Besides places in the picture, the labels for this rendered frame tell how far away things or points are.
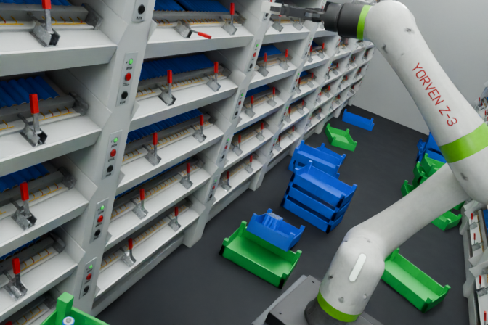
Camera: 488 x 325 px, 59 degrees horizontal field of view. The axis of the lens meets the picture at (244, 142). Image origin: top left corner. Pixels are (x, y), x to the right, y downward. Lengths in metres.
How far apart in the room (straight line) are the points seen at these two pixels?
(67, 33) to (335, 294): 0.89
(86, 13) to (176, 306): 1.07
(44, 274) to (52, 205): 0.19
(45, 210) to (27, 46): 0.39
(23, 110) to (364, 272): 0.87
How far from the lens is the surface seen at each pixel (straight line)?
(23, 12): 0.84
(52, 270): 1.17
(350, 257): 1.19
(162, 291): 1.68
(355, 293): 1.22
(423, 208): 1.29
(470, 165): 1.08
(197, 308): 1.66
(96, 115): 0.99
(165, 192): 1.50
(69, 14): 0.90
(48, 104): 0.94
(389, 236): 1.32
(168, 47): 1.08
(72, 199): 1.07
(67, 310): 0.85
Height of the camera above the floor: 1.16
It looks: 22 degrees down
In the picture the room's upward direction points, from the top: 18 degrees clockwise
